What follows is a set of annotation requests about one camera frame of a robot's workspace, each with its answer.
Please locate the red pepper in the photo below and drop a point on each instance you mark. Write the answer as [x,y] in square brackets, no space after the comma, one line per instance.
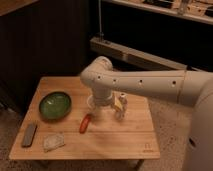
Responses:
[84,123]

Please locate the wooden table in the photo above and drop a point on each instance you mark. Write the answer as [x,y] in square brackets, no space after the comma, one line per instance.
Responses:
[84,134]

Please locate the vertical metal pole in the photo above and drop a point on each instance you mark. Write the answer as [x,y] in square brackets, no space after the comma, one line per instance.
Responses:
[101,35]

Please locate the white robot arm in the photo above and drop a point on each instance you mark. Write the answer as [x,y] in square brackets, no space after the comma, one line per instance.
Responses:
[189,88]

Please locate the metal shelf rail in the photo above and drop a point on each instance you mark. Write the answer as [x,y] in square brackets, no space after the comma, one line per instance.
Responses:
[133,56]

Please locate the dark grey rectangular block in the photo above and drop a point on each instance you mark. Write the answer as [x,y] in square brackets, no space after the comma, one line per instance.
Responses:
[29,135]

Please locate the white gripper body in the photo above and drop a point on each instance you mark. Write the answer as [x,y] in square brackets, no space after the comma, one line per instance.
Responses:
[96,104]

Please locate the green ceramic bowl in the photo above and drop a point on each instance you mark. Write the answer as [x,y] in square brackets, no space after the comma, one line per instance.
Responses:
[55,105]

